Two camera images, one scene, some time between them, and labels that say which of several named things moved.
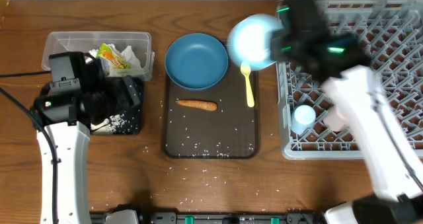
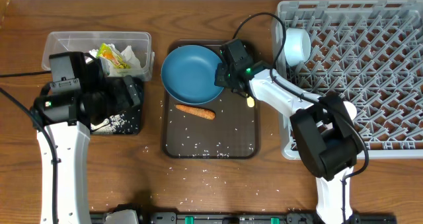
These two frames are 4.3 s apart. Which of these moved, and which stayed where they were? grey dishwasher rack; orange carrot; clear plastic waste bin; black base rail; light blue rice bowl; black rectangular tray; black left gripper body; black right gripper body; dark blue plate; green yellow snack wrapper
Moved: dark blue plate; light blue rice bowl; black right gripper body; orange carrot
Stayed: black rectangular tray; clear plastic waste bin; black left gripper body; black base rail; grey dishwasher rack; green yellow snack wrapper
